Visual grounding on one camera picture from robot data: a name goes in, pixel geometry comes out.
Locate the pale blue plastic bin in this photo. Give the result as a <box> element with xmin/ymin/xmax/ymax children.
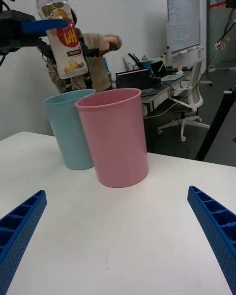
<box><xmin>41</xmin><ymin>89</ymin><xmax>97</xmax><ymax>171</ymax></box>

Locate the whiteboard on stand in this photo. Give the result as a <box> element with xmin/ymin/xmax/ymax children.
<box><xmin>165</xmin><ymin>0</ymin><xmax>205</xmax><ymax>59</ymax></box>

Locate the white office chair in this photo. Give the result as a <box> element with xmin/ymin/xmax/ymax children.
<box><xmin>157</xmin><ymin>56</ymin><xmax>211</xmax><ymax>143</ymax></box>

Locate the black tripod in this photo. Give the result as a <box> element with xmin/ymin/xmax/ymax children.
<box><xmin>195</xmin><ymin>85</ymin><xmax>236</xmax><ymax>162</ymax></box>

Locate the clear bottle with red cap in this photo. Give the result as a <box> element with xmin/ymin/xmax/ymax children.
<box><xmin>36</xmin><ymin>0</ymin><xmax>89</xmax><ymax>80</ymax></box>

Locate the dark desk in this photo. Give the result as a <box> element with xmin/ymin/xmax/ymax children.
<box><xmin>115</xmin><ymin>70</ymin><xmax>197</xmax><ymax>118</ymax></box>

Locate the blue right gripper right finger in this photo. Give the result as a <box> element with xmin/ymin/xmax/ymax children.
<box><xmin>187</xmin><ymin>185</ymin><xmax>236</xmax><ymax>293</ymax></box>

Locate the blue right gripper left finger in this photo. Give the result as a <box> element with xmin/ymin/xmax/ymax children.
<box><xmin>0</xmin><ymin>189</ymin><xmax>47</xmax><ymax>295</ymax></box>

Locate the silver laptop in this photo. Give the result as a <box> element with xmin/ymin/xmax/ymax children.
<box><xmin>149</xmin><ymin>60</ymin><xmax>187</xmax><ymax>82</ymax></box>

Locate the person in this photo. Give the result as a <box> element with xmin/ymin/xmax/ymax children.
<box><xmin>40</xmin><ymin>7</ymin><xmax>123</xmax><ymax>94</ymax></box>

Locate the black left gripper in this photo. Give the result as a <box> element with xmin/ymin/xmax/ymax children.
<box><xmin>0</xmin><ymin>9</ymin><xmax>70</xmax><ymax>54</ymax></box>

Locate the pink plastic bin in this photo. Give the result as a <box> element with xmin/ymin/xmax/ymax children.
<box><xmin>75</xmin><ymin>88</ymin><xmax>149</xmax><ymax>189</ymax></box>

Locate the dark laptop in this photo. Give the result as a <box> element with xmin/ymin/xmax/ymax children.
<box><xmin>115</xmin><ymin>68</ymin><xmax>152</xmax><ymax>89</ymax></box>

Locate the pale thin cable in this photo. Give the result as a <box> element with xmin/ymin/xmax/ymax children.
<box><xmin>144</xmin><ymin>4</ymin><xmax>234</xmax><ymax>120</ymax></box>

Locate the person's hand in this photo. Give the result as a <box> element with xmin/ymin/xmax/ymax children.
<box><xmin>102</xmin><ymin>34</ymin><xmax>123</xmax><ymax>53</ymax></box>

